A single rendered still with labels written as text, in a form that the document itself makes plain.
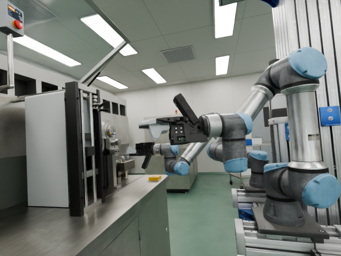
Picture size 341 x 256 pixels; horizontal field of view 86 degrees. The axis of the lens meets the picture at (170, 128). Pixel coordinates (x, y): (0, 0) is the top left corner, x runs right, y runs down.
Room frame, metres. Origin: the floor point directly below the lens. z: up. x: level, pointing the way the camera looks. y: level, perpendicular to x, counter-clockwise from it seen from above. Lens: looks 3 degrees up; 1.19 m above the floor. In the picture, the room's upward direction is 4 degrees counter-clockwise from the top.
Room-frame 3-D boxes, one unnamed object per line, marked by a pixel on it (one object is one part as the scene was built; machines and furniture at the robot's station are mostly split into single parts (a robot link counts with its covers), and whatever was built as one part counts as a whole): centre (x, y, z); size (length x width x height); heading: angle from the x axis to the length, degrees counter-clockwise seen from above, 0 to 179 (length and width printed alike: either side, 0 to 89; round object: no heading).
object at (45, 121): (0.89, 0.63, 1.17); 0.34 x 0.05 x 0.54; 76
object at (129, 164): (1.39, 0.51, 1.00); 0.40 x 0.16 x 0.06; 76
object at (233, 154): (0.63, -0.21, 1.12); 0.11 x 0.08 x 0.11; 9
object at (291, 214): (0.79, -0.45, 0.87); 0.15 x 0.15 x 0.10
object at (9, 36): (0.65, 0.57, 1.51); 0.02 x 0.02 x 0.20
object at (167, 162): (1.13, 0.01, 1.01); 0.11 x 0.08 x 0.11; 23
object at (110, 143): (1.13, 0.36, 1.05); 0.06 x 0.05 x 0.31; 76
